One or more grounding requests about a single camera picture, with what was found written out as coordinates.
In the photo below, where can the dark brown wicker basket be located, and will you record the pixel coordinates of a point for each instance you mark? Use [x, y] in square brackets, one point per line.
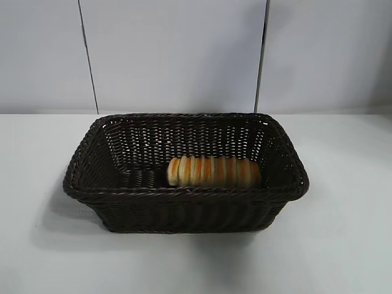
[183, 208]

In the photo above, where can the long striped bread roll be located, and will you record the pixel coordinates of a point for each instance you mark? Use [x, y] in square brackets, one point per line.
[214, 171]

